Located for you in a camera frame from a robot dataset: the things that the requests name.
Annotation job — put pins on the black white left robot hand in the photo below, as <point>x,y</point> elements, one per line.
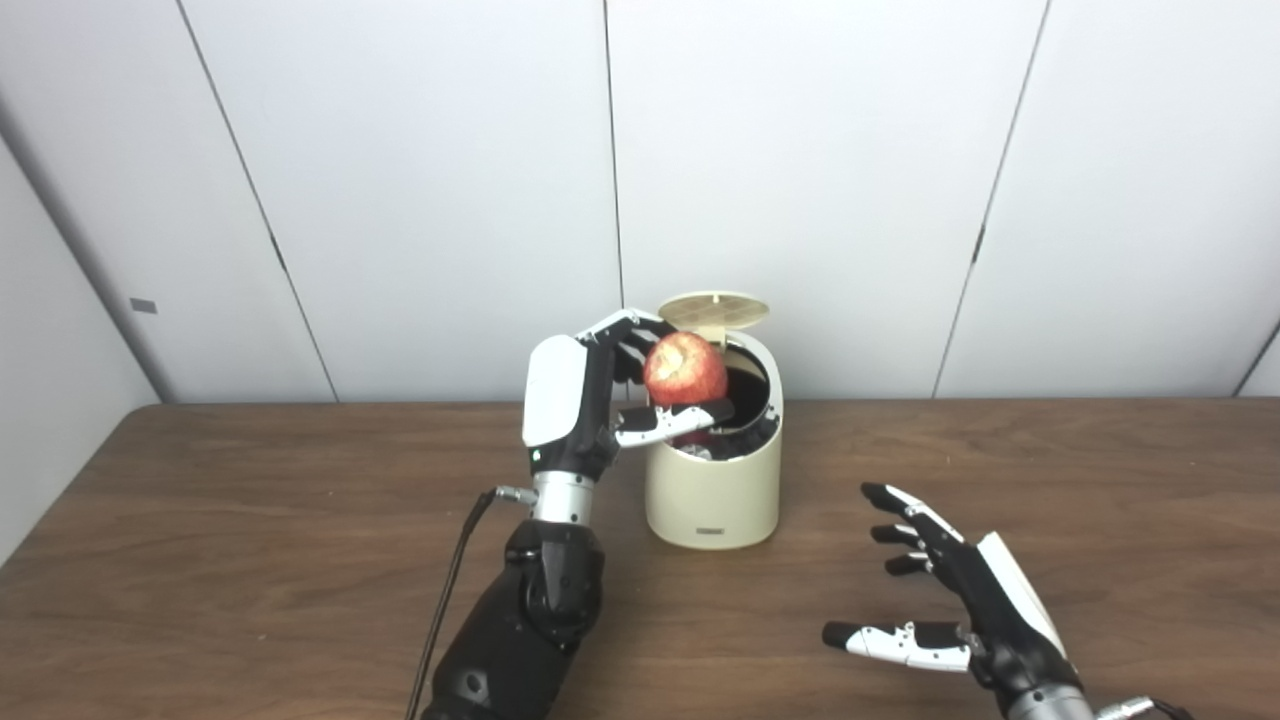
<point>555,400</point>

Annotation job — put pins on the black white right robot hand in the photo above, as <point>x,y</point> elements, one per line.
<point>990,620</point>

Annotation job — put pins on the red apple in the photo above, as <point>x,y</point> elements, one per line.
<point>685,368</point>

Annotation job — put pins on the cream round bin lid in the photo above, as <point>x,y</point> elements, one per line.
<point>715,310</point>

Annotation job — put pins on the cream-colored bin body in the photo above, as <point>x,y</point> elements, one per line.
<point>712,500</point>

